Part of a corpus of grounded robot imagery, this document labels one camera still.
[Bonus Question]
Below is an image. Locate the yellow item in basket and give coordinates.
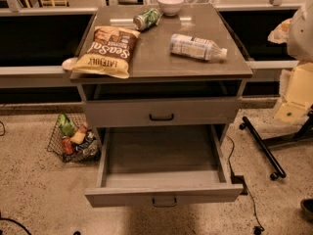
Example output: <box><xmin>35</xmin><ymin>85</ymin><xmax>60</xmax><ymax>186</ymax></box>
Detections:
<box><xmin>70</xmin><ymin>131</ymin><xmax>85</xmax><ymax>144</ymax></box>

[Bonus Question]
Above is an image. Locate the dark shoe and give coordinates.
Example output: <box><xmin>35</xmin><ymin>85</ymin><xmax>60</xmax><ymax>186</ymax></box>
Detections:
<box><xmin>300</xmin><ymin>199</ymin><xmax>313</xmax><ymax>220</ymax></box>

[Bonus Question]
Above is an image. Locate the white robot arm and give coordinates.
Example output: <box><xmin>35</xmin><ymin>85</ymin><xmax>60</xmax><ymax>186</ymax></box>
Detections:
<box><xmin>268</xmin><ymin>0</ymin><xmax>313</xmax><ymax>123</ymax></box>

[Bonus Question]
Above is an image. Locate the grey drawer cabinet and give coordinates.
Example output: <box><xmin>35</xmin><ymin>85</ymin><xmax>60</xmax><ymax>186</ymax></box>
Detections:
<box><xmin>70</xmin><ymin>5</ymin><xmax>252</xmax><ymax>138</ymax></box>

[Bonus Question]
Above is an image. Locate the red can in basket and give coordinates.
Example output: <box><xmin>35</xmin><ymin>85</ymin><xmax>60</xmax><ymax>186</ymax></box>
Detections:
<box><xmin>61</xmin><ymin>136</ymin><xmax>74</xmax><ymax>156</ymax></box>

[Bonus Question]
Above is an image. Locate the white round plate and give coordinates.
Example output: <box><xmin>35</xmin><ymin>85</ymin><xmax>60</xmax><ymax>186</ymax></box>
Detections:
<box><xmin>62</xmin><ymin>57</ymin><xmax>78</xmax><ymax>71</ymax></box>

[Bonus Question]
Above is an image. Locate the wire basket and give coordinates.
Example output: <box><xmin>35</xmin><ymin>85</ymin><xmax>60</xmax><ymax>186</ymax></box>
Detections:
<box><xmin>47</xmin><ymin>113</ymin><xmax>101</xmax><ymax>163</ymax></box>

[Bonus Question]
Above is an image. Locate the green snack bag in basket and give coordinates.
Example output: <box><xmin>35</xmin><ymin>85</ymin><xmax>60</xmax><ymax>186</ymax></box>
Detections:
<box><xmin>57</xmin><ymin>114</ymin><xmax>75</xmax><ymax>137</ymax></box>

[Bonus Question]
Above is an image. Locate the black floor cable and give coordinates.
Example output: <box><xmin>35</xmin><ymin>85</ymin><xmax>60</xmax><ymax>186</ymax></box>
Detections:
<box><xmin>224</xmin><ymin>134</ymin><xmax>266</xmax><ymax>235</ymax></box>

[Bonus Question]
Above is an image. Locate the green soda can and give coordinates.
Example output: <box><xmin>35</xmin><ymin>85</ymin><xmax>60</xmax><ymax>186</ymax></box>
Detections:
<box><xmin>133</xmin><ymin>8</ymin><xmax>160</xmax><ymax>31</ymax></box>

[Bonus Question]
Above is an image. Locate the closed grey upper drawer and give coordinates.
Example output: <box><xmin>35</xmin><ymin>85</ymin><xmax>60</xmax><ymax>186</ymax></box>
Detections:
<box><xmin>83</xmin><ymin>97</ymin><xmax>240</xmax><ymax>127</ymax></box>

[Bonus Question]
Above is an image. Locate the open grey lower drawer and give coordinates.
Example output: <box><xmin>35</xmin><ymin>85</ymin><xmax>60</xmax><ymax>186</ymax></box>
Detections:
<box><xmin>85</xmin><ymin>125</ymin><xmax>244</xmax><ymax>208</ymax></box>

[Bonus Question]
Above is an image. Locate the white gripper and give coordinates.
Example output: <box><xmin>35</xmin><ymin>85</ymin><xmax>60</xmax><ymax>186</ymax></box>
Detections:
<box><xmin>268</xmin><ymin>19</ymin><xmax>313</xmax><ymax>124</ymax></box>

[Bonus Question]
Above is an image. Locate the white bowl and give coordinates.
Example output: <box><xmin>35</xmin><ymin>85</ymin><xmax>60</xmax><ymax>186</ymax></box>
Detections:
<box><xmin>157</xmin><ymin>0</ymin><xmax>184</xmax><ymax>16</ymax></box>

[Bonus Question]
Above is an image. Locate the sea salt chips bag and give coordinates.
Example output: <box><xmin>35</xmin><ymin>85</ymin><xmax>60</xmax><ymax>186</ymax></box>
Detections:
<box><xmin>72</xmin><ymin>25</ymin><xmax>140</xmax><ymax>79</ymax></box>

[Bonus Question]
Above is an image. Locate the black wheeled stand base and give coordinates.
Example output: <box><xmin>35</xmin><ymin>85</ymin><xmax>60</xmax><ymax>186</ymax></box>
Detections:
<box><xmin>240</xmin><ymin>111</ymin><xmax>313</xmax><ymax>180</ymax></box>

